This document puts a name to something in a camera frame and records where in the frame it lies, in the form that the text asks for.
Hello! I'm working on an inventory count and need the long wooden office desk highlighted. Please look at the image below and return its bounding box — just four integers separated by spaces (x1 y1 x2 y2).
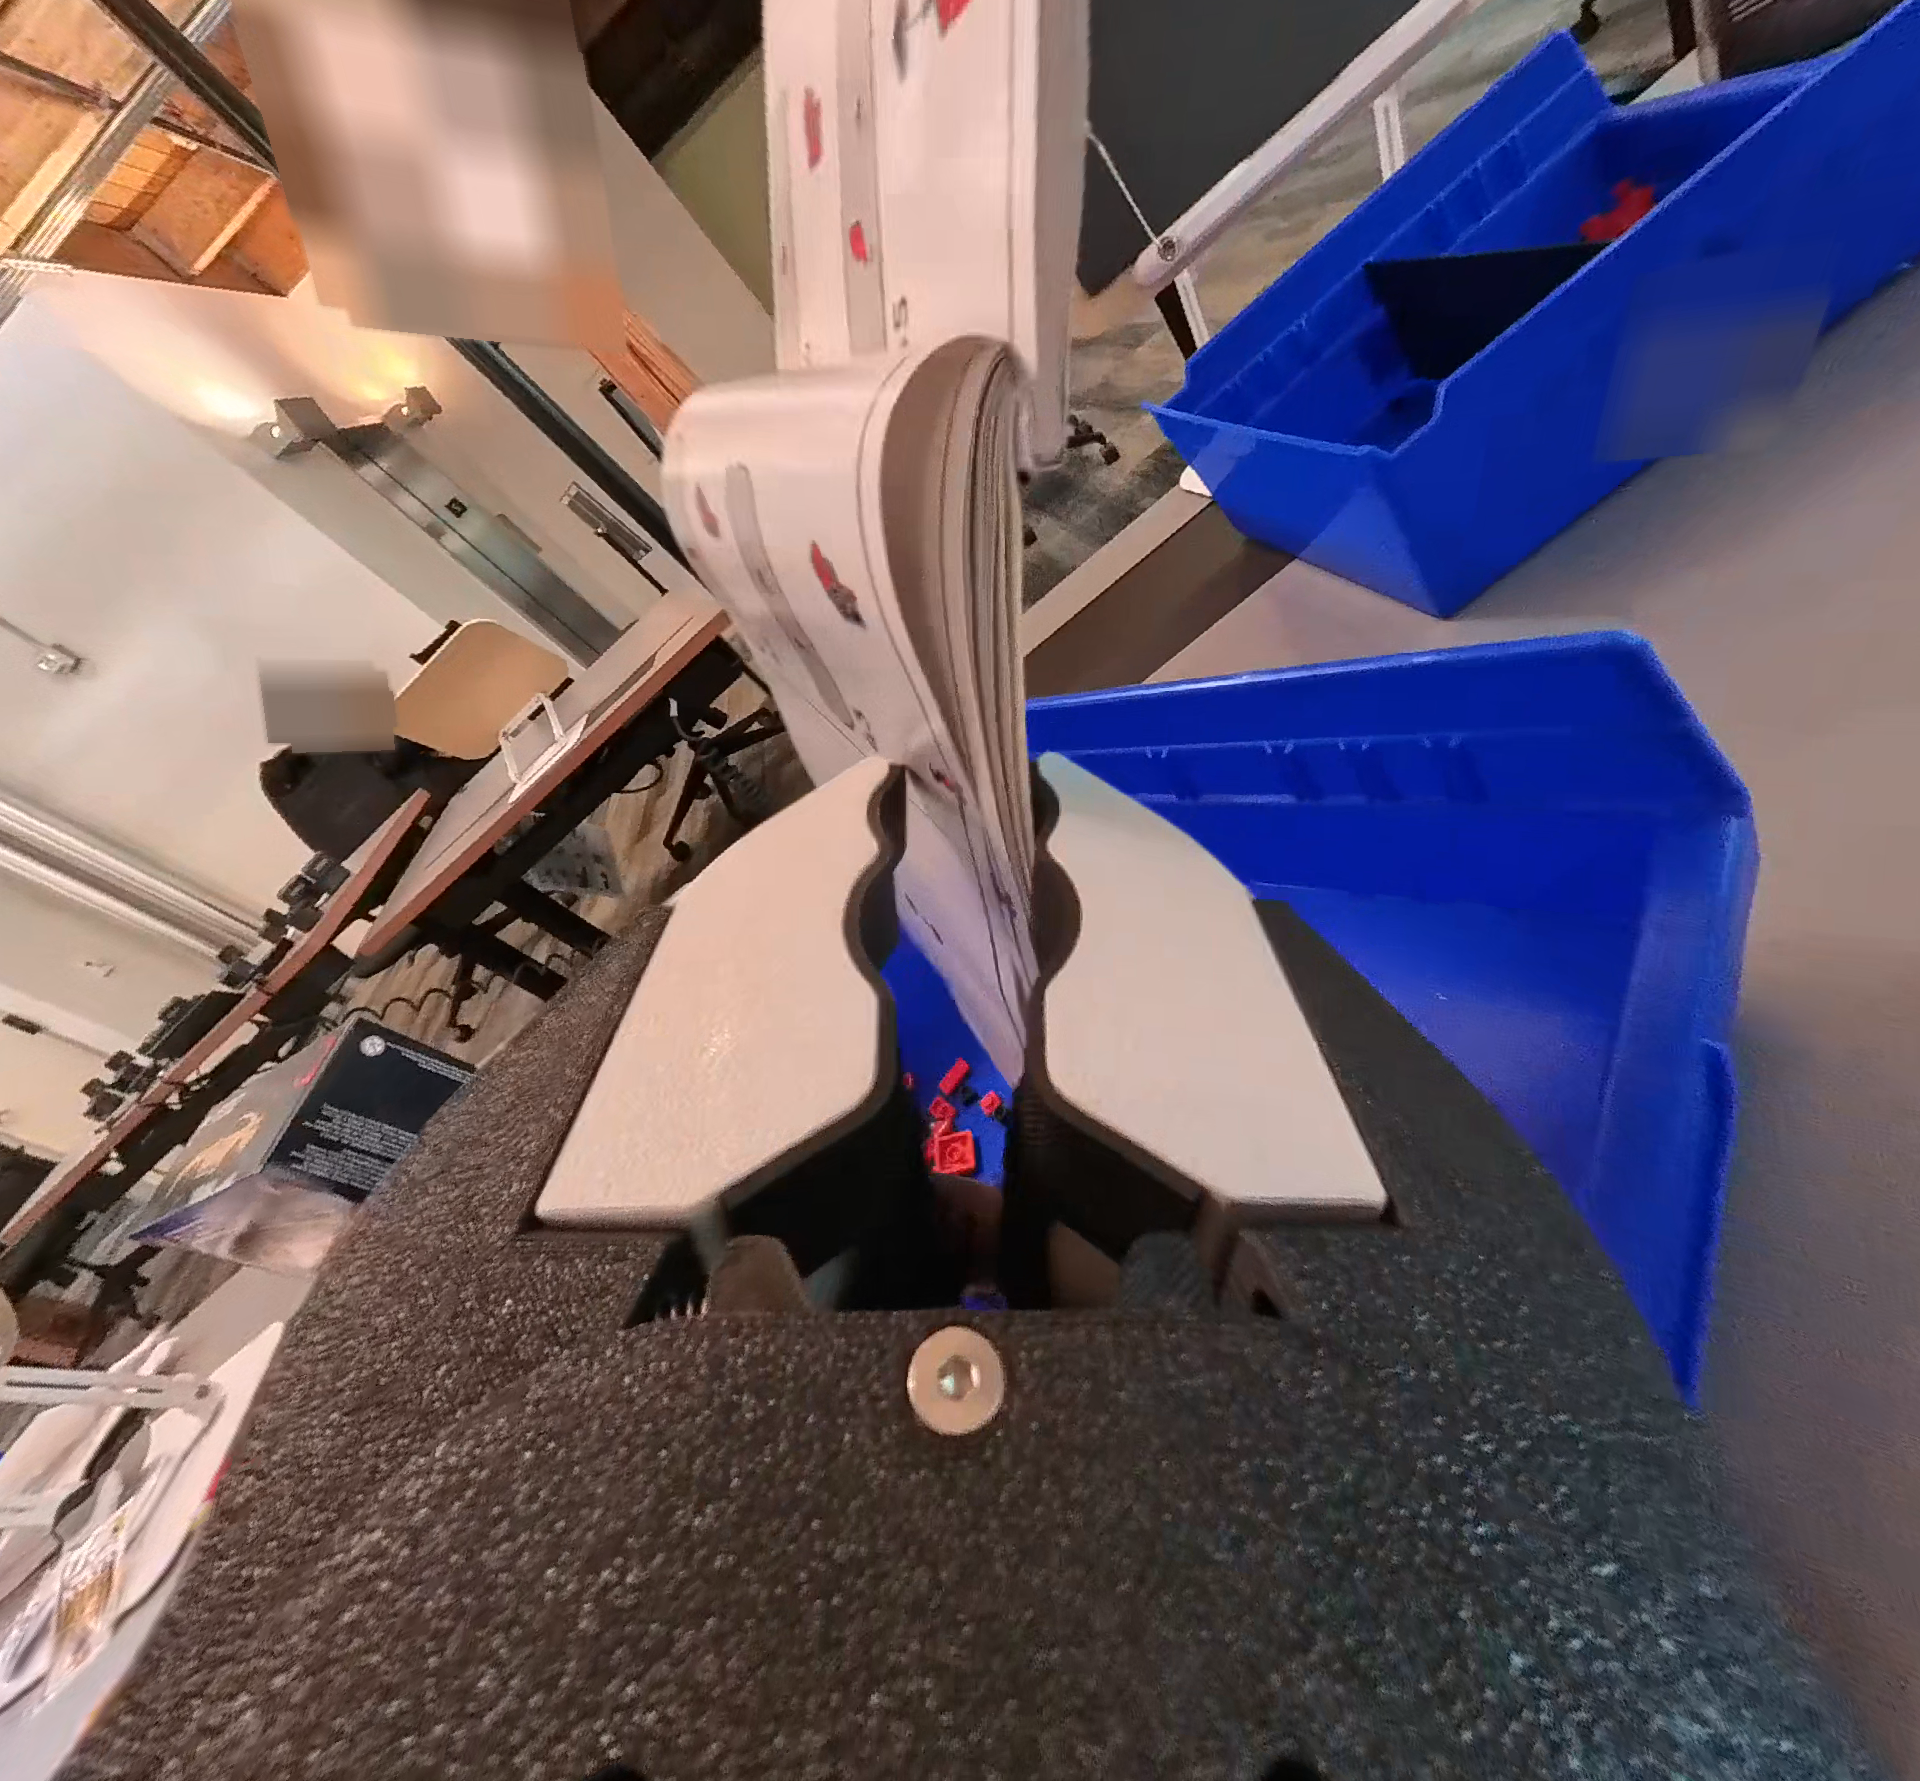
0 785 441 1266

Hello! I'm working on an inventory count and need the dark printed cardboard box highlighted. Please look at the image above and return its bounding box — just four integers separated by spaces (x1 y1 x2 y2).
130 1014 482 1277

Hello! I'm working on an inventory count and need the black office chair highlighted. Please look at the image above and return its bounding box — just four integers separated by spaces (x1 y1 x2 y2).
258 744 410 861

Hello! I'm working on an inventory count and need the white board holder bar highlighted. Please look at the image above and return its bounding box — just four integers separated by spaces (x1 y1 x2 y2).
1132 0 1510 295

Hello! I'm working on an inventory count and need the blue storage bin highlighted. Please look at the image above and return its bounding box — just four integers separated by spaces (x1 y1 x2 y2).
877 631 1759 1408
1146 0 1920 621

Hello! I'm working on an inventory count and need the steel sliding door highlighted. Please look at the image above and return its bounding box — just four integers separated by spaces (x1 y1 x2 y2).
270 387 680 661

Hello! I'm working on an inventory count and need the clear acrylic sign holder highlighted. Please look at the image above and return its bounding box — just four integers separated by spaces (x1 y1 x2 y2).
498 690 591 783
0 1360 223 1531

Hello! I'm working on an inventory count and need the white elastic cord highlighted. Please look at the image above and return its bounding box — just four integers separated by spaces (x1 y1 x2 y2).
1082 127 1188 266

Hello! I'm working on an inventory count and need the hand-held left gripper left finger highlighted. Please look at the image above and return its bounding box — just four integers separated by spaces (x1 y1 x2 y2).
530 757 908 1236

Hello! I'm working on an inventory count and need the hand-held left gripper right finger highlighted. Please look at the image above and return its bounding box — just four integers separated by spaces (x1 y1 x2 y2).
1031 752 1393 1231

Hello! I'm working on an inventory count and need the lego instruction booklet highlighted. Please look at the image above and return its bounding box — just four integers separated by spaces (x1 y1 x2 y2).
661 0 1090 1114

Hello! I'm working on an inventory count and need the black presentation board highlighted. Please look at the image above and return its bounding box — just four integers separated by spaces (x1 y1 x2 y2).
1082 0 1547 302

